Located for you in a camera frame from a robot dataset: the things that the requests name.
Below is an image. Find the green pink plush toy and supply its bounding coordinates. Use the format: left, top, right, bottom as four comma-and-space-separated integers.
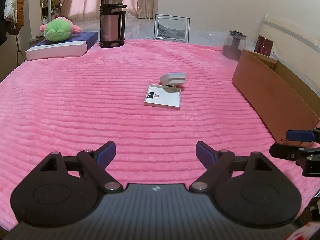
40, 17, 82, 42

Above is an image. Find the plastic wrapped headboard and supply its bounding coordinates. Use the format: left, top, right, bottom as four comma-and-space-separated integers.
255, 15, 319, 89

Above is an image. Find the brown hanging coat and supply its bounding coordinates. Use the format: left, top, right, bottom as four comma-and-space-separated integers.
9, 0, 25, 35

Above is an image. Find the white plastic tray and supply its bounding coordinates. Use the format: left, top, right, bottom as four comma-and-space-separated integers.
144, 84, 181, 108

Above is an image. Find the white puffer jacket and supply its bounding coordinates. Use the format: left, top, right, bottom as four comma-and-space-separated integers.
4, 0, 17, 24

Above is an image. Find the maroon insulated food jar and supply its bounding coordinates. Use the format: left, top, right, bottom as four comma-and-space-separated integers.
254, 35, 273, 56

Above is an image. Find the grey white small container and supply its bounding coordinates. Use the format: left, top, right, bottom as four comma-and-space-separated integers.
159, 73, 186, 86

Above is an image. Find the steel thermos with handle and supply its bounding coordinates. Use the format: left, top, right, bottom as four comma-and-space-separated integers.
99, 0, 127, 48

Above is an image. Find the brown cardboard box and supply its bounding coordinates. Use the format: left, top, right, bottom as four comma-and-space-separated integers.
232, 50, 319, 147

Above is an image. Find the wooden bookshelf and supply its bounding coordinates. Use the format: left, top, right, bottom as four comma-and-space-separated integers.
40, 0, 61, 24

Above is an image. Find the framed landscape picture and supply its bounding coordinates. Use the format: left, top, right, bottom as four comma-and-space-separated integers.
153, 14, 190, 43

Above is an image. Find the white blue flat box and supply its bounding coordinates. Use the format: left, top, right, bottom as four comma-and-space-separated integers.
25, 31, 99, 61

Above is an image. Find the pink ribbed blanket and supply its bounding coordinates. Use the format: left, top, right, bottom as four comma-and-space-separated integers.
0, 38, 320, 231

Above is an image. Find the glass jar green lid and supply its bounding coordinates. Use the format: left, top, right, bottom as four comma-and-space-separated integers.
222, 30, 247, 61

